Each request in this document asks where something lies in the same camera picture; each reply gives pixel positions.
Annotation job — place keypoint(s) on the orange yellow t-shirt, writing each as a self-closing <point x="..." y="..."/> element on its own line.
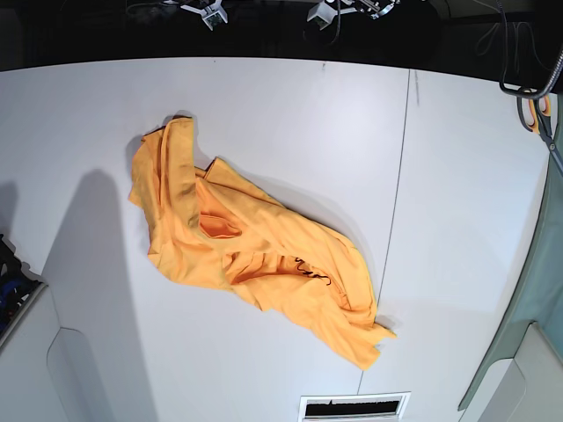
<point x="213" y="228"/>

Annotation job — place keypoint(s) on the white slotted vent plate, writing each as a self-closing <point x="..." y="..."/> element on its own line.
<point x="361" y="408"/>

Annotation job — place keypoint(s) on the blue black clutter bin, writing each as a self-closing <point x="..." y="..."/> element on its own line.
<point x="19" y="285"/>

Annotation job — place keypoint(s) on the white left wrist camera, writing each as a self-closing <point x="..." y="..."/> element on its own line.
<point x="323" y="14"/>

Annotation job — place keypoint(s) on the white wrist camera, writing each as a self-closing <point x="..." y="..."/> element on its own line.
<point x="323" y="14"/>
<point x="212" y="13"/>

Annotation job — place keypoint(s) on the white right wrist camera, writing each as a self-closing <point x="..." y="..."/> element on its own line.
<point x="212" y="13"/>

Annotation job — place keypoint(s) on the orange handled scissors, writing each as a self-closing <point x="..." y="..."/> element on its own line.
<point x="535" y="116"/>

